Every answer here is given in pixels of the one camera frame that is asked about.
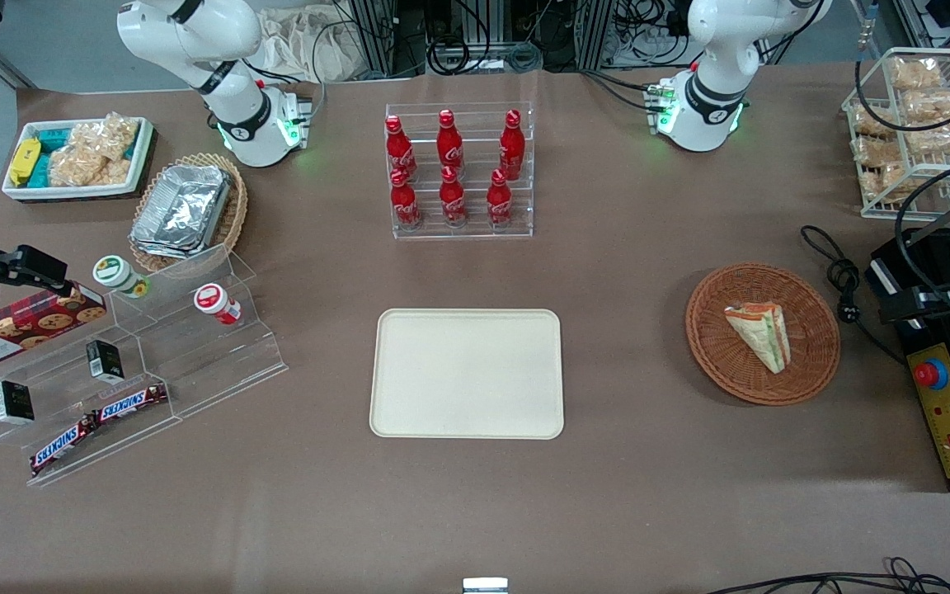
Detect clear bag of rice crackers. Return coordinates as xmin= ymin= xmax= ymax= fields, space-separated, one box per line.
xmin=47 ymin=112 xmax=140 ymax=187

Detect beige cloth bag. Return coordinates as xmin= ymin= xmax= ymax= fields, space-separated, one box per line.
xmin=254 ymin=7 xmax=362 ymax=84

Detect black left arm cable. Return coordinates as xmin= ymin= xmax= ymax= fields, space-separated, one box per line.
xmin=854 ymin=56 xmax=950 ymax=318

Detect cream rectangular tray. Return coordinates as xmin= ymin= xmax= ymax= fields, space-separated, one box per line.
xmin=369 ymin=309 xmax=565 ymax=440

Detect red lid white cup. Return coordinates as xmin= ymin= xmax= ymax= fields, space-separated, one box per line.
xmin=194 ymin=283 xmax=242 ymax=326

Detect thin black floor cable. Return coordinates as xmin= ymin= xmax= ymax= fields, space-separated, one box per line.
xmin=704 ymin=557 xmax=950 ymax=594

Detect stacked aluminium foil containers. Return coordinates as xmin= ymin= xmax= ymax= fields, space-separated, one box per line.
xmin=129 ymin=163 xmax=233 ymax=259

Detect white rectangular snack bin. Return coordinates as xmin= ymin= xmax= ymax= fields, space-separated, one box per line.
xmin=2 ymin=116 xmax=156 ymax=202

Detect teal snack package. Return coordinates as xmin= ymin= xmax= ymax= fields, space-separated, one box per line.
xmin=28 ymin=124 xmax=73 ymax=188

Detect clear acrylic bottle rack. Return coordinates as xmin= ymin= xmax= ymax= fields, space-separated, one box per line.
xmin=384 ymin=102 xmax=535 ymax=241

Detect triangular sandwich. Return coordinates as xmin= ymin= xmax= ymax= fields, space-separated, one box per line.
xmin=724 ymin=302 xmax=792 ymax=375

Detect small black box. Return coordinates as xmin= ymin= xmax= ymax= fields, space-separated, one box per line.
xmin=85 ymin=339 xmax=125 ymax=384
xmin=0 ymin=379 xmax=36 ymax=426

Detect clear bag of puffed snacks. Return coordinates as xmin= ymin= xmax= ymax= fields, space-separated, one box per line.
xmin=849 ymin=102 xmax=898 ymax=138
xmin=902 ymin=88 xmax=950 ymax=155
xmin=851 ymin=135 xmax=911 ymax=204
xmin=887 ymin=56 xmax=945 ymax=92

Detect black power cable with plug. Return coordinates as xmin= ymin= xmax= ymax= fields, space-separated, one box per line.
xmin=800 ymin=224 xmax=910 ymax=365

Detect oval light wicker basket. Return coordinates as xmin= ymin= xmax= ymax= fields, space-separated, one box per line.
xmin=129 ymin=153 xmax=249 ymax=274

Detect red cola bottle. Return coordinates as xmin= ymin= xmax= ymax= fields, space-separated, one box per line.
xmin=390 ymin=167 xmax=422 ymax=230
xmin=436 ymin=109 xmax=464 ymax=176
xmin=384 ymin=115 xmax=417 ymax=182
xmin=499 ymin=110 xmax=525 ymax=180
xmin=439 ymin=165 xmax=468 ymax=228
xmin=487 ymin=168 xmax=514 ymax=229

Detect yellow snack package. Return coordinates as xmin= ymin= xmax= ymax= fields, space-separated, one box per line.
xmin=8 ymin=138 xmax=42 ymax=187

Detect round brown wicker basket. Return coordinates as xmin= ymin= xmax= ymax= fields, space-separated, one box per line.
xmin=685 ymin=262 xmax=841 ymax=406

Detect red tartan cookie box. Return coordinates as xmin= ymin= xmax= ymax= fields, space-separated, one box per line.
xmin=0 ymin=284 xmax=108 ymax=372

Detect brown Snickers bar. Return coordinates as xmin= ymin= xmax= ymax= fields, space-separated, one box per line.
xmin=29 ymin=416 xmax=101 ymax=479
xmin=92 ymin=382 xmax=170 ymax=426

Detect clear acrylic step display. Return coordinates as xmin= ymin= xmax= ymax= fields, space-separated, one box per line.
xmin=0 ymin=243 xmax=289 ymax=488

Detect aluminium frame with cables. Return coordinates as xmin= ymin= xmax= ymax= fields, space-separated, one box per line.
xmin=335 ymin=0 xmax=694 ymax=77

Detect green lid white cup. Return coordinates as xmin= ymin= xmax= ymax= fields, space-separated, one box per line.
xmin=93 ymin=255 xmax=151 ymax=299

